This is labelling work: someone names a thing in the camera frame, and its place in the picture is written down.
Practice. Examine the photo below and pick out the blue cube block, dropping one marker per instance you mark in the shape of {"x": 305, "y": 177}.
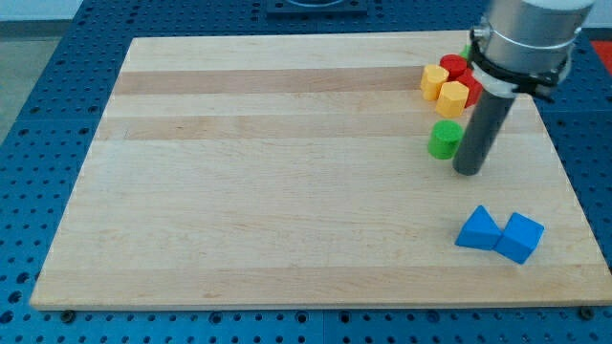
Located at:
{"x": 520, "y": 238}

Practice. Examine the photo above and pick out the blue triangle block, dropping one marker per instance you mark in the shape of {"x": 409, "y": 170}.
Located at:
{"x": 479, "y": 231}

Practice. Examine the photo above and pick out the green cylinder block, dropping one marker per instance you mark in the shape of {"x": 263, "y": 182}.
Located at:
{"x": 444, "y": 139}

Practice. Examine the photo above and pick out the yellow hexagon block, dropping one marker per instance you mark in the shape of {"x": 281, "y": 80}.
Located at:
{"x": 452, "y": 99}

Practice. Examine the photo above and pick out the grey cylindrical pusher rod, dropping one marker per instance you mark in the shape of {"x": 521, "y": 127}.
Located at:
{"x": 485, "y": 123}

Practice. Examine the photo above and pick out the red cylinder block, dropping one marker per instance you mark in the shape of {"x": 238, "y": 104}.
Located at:
{"x": 455, "y": 64}

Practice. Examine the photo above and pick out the yellow heart block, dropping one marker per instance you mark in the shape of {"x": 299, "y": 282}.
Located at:
{"x": 433, "y": 77}

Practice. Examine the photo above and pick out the red block behind rod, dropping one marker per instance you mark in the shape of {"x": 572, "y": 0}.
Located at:
{"x": 474, "y": 86}

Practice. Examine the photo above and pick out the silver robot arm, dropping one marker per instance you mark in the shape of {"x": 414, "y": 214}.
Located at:
{"x": 524, "y": 46}

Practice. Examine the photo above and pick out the green block behind arm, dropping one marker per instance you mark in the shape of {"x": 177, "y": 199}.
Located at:
{"x": 465, "y": 53}

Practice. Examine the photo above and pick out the wooden board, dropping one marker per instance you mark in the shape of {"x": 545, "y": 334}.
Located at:
{"x": 291, "y": 172}

